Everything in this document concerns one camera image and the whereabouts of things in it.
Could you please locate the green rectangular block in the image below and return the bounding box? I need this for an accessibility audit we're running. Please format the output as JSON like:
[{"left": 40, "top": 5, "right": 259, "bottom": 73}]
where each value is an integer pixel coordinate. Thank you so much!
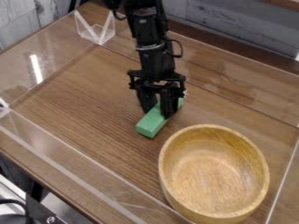
[{"left": 135, "top": 96, "right": 186, "bottom": 139}]

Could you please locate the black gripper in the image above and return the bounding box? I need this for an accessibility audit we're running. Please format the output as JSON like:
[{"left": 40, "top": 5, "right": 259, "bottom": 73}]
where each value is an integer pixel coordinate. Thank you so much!
[{"left": 127, "top": 49, "right": 186, "bottom": 119}]

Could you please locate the black cable bottom left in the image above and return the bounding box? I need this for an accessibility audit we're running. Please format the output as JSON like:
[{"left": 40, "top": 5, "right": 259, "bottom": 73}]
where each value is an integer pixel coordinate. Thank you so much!
[{"left": 0, "top": 199, "right": 31, "bottom": 224}]

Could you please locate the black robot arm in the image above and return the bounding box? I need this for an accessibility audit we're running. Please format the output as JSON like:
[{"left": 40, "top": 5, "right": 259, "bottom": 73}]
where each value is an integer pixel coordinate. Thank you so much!
[{"left": 103, "top": 0, "right": 186, "bottom": 119}]

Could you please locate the brown wooden bowl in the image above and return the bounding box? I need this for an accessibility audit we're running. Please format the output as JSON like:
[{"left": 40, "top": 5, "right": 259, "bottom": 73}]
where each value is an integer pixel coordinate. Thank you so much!
[{"left": 159, "top": 124, "right": 270, "bottom": 224}]

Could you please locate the clear acrylic tray wall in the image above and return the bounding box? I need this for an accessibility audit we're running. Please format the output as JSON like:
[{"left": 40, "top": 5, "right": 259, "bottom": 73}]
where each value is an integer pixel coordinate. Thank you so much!
[{"left": 0, "top": 16, "right": 299, "bottom": 224}]

